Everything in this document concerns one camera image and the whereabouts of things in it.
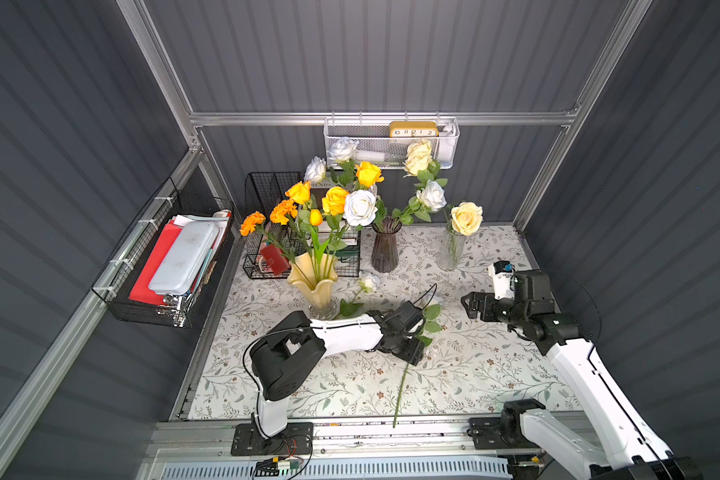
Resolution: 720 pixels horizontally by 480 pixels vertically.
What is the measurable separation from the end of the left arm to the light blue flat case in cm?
42

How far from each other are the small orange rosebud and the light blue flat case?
0.25 m

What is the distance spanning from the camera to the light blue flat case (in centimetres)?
67

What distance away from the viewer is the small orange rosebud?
0.78 meters

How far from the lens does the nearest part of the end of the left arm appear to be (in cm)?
66

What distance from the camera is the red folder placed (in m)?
0.67
